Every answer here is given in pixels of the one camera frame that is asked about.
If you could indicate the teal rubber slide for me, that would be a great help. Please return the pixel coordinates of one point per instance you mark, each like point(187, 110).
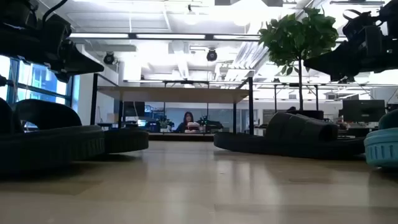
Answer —
point(382, 149)

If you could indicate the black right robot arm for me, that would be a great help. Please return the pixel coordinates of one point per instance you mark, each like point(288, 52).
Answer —
point(391, 12)

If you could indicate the small desk plant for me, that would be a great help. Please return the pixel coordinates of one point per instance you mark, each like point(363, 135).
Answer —
point(164, 124)

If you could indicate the large glass window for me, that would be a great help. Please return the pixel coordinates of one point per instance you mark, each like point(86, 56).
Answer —
point(40, 79)

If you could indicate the long ceiling light strip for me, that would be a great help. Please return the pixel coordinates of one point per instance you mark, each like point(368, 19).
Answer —
point(99, 35)

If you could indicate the large black monitor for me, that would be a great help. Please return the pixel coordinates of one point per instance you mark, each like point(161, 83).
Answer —
point(363, 111)

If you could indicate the black aluminium rig frame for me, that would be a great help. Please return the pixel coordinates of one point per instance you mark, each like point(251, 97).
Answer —
point(180, 137)

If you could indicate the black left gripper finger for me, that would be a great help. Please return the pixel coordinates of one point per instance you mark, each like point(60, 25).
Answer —
point(81, 63)
point(64, 77)

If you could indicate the small black monitor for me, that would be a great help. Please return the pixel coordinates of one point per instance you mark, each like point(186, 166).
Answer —
point(133, 109)

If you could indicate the person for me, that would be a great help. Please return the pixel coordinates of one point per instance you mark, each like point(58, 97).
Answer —
point(187, 121)

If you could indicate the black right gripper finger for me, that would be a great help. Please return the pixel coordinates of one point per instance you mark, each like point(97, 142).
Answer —
point(342, 78)
point(339, 62)

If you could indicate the black ceiling speaker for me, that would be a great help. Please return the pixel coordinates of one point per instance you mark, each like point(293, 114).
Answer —
point(109, 58)
point(211, 55)

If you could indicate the green potted plant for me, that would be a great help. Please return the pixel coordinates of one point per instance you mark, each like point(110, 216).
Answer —
point(295, 40)

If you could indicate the wooden shelf with black frame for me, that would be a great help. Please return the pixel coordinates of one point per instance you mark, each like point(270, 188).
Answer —
point(171, 95)

